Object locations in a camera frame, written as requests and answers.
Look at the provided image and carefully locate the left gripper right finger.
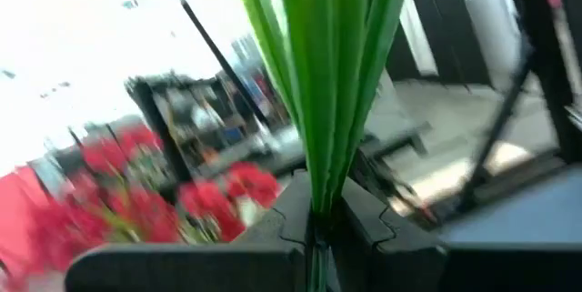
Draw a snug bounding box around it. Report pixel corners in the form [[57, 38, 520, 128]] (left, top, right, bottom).
[[330, 176, 582, 292]]

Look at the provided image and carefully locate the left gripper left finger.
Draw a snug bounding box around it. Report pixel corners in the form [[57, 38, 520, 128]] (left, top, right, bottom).
[[65, 168, 316, 292]]

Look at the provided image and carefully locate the red artificial flower bunch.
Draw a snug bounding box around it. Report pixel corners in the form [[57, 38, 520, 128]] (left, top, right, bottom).
[[176, 160, 282, 243], [26, 123, 183, 250]]

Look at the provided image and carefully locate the orange artificial flower bunch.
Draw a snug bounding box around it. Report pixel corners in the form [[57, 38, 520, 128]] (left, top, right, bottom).
[[229, 0, 415, 292]]

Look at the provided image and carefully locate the blue table mat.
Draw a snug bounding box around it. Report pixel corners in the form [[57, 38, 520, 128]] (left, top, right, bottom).
[[436, 164, 582, 247]]

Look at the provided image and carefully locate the red partition wall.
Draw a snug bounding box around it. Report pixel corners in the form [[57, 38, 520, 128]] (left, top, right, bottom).
[[0, 164, 54, 284]]

